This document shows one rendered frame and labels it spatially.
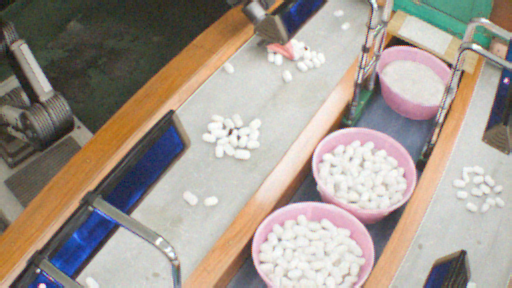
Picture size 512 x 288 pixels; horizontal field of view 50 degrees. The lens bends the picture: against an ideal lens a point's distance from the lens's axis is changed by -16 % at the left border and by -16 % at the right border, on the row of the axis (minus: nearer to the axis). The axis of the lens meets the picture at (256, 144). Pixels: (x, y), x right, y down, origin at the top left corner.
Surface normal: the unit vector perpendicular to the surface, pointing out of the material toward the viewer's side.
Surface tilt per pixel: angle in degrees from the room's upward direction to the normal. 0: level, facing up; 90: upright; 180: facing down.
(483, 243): 0
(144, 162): 58
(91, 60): 0
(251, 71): 0
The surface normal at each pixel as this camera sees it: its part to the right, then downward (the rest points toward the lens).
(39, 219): 0.09, -0.68
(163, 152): 0.78, -0.01
